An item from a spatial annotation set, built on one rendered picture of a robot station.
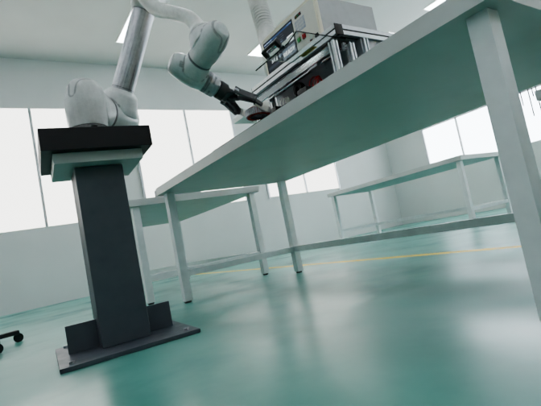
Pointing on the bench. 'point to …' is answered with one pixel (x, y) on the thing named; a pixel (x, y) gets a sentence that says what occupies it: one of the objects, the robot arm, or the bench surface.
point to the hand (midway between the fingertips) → (257, 112)
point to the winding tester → (326, 17)
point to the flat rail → (295, 73)
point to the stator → (256, 113)
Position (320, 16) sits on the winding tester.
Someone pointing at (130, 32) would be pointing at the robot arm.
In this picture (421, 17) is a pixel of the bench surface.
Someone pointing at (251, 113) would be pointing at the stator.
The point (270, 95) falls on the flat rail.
